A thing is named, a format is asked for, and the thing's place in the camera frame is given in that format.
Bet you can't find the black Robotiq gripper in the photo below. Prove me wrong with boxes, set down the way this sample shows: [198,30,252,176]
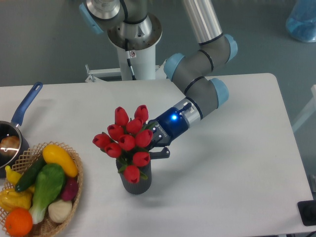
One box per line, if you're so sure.
[147,107,189,159]

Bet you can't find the red tulip bouquet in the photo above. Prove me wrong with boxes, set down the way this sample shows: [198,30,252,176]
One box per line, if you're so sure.
[92,105,154,184]

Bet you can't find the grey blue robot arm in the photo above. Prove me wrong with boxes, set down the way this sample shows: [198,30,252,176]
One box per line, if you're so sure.
[79,0,237,159]

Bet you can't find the dark grey ribbed vase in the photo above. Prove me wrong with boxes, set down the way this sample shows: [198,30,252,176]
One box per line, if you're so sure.
[116,161,152,195]

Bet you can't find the purple red radish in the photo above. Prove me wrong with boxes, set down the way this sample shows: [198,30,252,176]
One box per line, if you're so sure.
[60,178,79,201]

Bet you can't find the yellow squash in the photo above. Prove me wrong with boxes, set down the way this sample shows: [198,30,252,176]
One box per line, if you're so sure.
[42,144,79,178]

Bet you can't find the green bok choy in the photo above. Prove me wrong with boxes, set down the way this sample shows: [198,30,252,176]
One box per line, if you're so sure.
[29,163,65,225]

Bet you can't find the white garlic bulb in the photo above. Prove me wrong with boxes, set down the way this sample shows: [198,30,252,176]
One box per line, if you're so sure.
[48,199,73,223]

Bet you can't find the green cucumber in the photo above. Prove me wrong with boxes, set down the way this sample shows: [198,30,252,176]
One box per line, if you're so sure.
[15,156,46,193]

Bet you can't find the black device at edge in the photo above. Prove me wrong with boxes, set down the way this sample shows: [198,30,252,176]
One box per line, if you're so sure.
[297,200,316,226]

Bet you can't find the yellow banana pepper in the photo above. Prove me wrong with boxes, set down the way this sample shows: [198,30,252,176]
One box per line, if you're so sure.
[5,165,22,186]

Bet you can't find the brown bread roll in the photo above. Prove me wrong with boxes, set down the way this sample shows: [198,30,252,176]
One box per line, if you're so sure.
[0,136,20,157]

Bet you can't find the orange fruit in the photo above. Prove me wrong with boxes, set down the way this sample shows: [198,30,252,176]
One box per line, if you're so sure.
[5,208,33,237]

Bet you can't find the blue translucent plastic bag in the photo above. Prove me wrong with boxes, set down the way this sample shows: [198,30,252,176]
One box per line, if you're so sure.
[285,0,316,42]

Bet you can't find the white pedestal base frame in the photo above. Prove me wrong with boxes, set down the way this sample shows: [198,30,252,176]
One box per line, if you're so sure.
[84,58,173,83]

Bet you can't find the black pedestal cable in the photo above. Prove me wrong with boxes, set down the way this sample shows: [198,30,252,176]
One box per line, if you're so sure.
[123,38,137,80]

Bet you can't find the blue handled saucepan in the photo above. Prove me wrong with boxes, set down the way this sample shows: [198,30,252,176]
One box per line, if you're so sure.
[0,82,43,178]

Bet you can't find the white frame at right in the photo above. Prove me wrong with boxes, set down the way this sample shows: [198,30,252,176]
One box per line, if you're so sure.
[292,84,316,133]

